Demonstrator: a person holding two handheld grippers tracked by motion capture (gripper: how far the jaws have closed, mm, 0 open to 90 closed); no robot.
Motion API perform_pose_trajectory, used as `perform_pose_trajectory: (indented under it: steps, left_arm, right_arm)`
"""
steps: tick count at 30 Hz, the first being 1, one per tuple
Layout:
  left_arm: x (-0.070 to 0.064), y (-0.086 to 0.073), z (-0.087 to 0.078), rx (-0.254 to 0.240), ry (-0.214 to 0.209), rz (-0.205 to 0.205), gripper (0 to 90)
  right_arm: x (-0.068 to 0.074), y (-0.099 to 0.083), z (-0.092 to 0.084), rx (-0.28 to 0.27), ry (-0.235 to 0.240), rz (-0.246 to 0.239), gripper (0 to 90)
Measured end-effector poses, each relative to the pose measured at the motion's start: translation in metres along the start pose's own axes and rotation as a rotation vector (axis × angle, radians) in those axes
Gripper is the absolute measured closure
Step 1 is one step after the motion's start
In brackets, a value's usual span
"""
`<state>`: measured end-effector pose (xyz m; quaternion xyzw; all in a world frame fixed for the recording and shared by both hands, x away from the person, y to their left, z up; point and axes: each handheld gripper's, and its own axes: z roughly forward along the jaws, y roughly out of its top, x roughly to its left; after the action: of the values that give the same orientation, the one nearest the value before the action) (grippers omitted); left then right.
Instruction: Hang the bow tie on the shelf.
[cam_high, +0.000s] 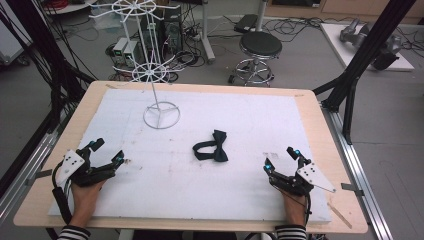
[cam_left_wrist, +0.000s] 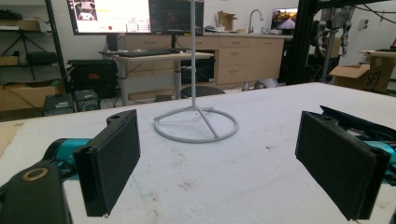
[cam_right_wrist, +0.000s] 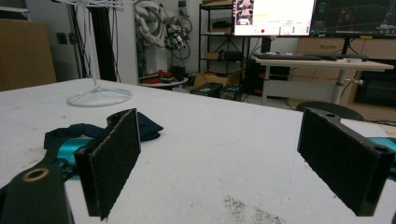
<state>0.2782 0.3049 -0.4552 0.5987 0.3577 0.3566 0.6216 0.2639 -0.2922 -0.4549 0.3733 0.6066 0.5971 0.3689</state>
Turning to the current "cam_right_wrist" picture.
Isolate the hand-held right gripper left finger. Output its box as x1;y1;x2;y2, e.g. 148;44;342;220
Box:
74;107;142;221

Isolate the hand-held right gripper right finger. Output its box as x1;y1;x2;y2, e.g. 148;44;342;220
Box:
296;106;396;217

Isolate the dark blue cloth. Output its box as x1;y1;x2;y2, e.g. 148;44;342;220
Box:
43;111;164;150

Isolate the round white side table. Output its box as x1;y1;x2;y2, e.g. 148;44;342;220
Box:
138;69;190;90

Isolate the light wooden desk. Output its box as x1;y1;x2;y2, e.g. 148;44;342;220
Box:
254;57;395;106

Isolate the black keyboard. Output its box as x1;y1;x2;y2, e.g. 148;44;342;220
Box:
253;52;323;62
304;53;370;63

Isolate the wooden cabinet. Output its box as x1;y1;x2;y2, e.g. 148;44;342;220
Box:
288;36;396;123

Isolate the black equipment box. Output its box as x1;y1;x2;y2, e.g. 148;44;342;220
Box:
219;83;244;103
190;81;224;98

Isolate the open cardboard box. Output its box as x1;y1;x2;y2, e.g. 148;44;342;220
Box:
192;67;247;91

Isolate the brown cardboard board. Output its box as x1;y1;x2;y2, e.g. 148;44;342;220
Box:
0;18;58;92

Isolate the dark monitor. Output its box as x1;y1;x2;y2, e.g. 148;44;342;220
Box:
310;0;396;39

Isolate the black metal shelf rack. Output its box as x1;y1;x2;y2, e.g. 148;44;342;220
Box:
198;2;251;76

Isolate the bright monitor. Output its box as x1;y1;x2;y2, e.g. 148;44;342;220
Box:
233;0;318;37

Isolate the white wire stand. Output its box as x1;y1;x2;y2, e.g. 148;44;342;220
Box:
50;0;134;108

